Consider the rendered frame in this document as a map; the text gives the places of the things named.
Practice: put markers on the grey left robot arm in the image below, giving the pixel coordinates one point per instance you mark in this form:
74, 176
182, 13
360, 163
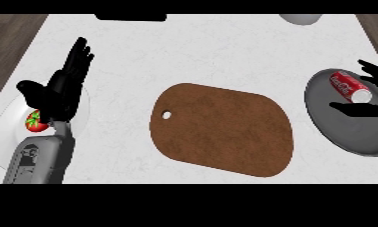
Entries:
38, 157

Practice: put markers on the brown wooden cutting board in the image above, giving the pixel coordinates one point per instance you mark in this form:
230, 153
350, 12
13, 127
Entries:
222, 130

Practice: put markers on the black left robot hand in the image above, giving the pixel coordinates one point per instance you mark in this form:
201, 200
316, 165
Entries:
64, 86

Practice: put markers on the grey pan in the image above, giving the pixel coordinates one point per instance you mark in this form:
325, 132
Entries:
344, 127

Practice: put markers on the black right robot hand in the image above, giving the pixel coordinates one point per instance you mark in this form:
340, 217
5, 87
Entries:
362, 110

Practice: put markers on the red tomato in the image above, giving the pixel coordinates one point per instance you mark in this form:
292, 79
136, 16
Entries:
34, 122

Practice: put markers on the grey round object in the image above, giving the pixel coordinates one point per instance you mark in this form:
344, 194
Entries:
300, 18

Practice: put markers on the white plate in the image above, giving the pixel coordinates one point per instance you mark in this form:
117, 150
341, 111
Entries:
81, 104

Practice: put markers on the red soda can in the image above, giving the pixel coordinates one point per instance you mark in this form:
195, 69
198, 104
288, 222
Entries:
349, 86

